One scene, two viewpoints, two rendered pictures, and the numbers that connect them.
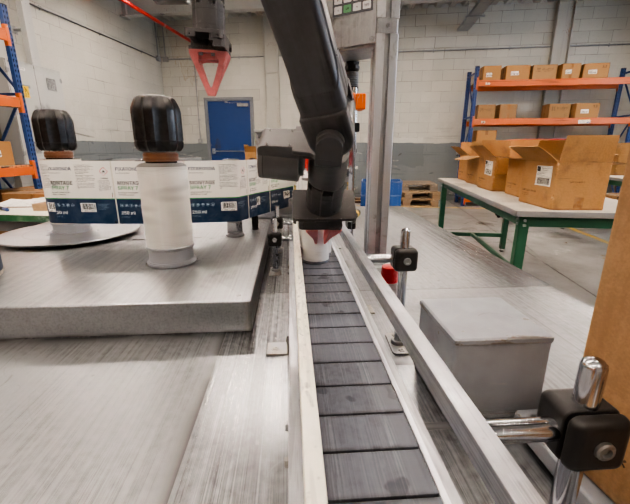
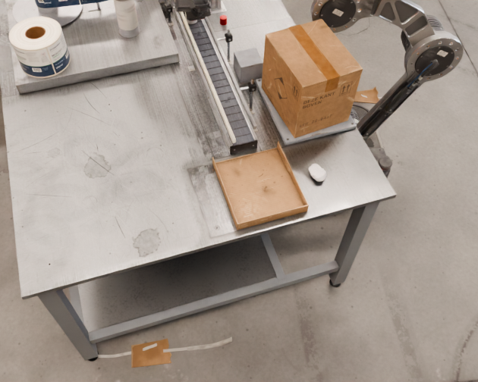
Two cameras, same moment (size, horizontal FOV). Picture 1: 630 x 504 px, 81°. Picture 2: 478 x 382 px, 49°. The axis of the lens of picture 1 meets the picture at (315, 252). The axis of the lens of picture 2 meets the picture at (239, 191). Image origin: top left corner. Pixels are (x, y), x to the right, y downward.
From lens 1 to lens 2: 1.82 m
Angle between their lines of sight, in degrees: 42
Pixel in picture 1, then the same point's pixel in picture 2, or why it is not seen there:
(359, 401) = (221, 84)
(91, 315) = (127, 67)
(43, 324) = (111, 72)
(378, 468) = (225, 95)
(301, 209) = (190, 14)
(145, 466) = (177, 103)
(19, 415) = (136, 98)
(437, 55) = not seen: outside the picture
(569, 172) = not seen: outside the picture
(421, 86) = not seen: outside the picture
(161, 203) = (128, 14)
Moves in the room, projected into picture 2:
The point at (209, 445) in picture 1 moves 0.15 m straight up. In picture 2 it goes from (188, 98) to (186, 70)
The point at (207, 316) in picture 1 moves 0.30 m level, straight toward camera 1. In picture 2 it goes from (165, 60) to (199, 104)
